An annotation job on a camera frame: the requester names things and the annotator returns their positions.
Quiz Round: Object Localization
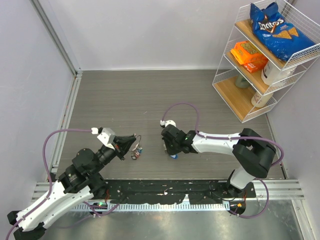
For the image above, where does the aluminium frame rail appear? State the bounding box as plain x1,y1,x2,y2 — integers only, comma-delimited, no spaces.
29,0,84,202

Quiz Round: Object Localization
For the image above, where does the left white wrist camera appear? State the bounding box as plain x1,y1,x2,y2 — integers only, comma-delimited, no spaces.
91,127,116,150

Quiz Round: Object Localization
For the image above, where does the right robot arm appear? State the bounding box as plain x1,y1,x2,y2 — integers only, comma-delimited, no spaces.
160,120,276,197

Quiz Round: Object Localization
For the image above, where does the orange snack box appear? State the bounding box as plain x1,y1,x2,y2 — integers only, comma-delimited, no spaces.
230,41,268,74

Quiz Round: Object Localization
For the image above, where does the blue Doritos chip bag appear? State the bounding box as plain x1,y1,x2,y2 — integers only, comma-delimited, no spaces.
249,2,315,62

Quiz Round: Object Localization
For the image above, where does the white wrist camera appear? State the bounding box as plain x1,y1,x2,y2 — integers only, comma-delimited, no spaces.
160,120,176,128
91,127,116,150

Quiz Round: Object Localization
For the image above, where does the white wire shelf rack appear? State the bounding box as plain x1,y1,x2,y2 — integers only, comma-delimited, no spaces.
212,0,320,123

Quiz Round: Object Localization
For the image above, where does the cream bottle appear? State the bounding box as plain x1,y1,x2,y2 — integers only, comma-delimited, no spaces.
251,91,273,108

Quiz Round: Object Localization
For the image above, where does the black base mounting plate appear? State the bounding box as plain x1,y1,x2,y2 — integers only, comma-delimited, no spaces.
92,179,256,205

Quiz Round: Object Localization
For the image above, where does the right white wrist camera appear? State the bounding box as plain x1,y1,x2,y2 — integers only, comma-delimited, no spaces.
160,120,176,128

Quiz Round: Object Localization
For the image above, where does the large metal keyring with keys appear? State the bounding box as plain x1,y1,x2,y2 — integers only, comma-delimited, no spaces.
131,135,143,160

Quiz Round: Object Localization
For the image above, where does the white slotted cable duct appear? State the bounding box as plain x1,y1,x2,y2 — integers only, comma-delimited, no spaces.
68,199,230,212

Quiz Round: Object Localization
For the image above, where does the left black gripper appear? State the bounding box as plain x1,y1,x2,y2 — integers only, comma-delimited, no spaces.
90,135,137,175

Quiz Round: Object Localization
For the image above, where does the grey cup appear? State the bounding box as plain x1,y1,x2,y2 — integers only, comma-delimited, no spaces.
234,74,250,89

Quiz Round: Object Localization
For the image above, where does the white plastic jug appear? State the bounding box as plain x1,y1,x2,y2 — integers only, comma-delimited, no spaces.
261,60,297,86

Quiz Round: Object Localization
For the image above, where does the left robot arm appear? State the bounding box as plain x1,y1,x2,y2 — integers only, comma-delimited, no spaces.
7,134,137,240

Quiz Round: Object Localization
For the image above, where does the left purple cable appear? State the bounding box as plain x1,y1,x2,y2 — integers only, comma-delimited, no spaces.
6,128,126,240

